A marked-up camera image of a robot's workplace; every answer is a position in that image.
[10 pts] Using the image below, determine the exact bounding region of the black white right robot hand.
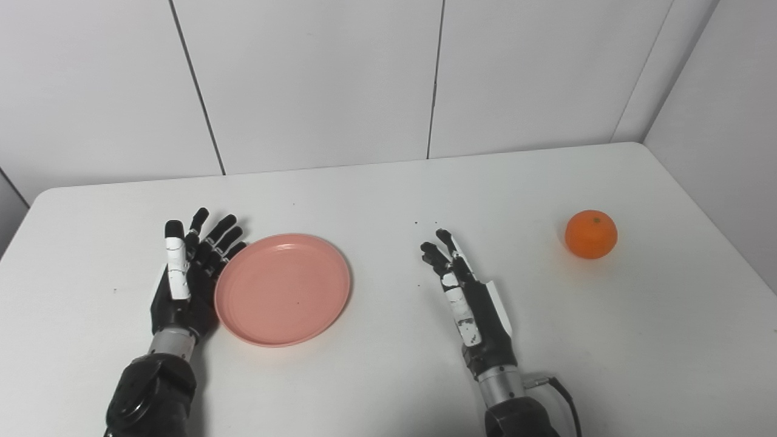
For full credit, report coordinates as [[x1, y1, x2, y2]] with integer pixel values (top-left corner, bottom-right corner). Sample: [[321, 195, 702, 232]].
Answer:
[[419, 229, 520, 381]]

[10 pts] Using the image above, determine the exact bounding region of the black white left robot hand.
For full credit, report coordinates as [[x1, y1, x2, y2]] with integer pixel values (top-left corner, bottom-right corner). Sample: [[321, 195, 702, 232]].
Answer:
[[150, 208, 248, 342]]

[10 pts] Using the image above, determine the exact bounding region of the pink round plate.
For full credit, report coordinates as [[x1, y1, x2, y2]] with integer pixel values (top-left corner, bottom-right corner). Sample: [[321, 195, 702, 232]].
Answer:
[[214, 234, 352, 348]]

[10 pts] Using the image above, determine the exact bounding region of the orange fruit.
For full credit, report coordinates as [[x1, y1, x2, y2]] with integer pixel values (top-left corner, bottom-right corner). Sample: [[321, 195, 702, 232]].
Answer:
[[565, 210, 619, 260]]

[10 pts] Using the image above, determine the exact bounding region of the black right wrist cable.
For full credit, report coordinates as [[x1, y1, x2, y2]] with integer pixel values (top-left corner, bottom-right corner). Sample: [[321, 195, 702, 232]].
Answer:
[[524, 376, 583, 437]]

